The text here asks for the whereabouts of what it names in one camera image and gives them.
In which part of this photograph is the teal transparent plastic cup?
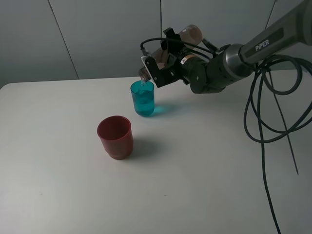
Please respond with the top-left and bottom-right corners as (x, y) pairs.
(130, 80), (155, 117)

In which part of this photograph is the brown transparent plastic bottle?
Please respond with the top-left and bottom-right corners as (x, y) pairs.
(138, 24), (203, 81)

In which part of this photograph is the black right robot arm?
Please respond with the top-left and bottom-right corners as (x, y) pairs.
(161, 0), (312, 94)

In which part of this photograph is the red plastic cup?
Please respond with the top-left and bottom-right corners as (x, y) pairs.
(97, 116), (134, 160)

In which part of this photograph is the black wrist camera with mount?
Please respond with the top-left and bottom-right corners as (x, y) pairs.
(141, 56), (182, 88)

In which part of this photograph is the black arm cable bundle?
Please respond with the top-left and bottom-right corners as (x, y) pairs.
(244, 55), (312, 234)

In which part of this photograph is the black camera cable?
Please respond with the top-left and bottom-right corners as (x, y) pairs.
(140, 37), (215, 58)

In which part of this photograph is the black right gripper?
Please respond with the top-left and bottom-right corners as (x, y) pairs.
(159, 27), (212, 94)

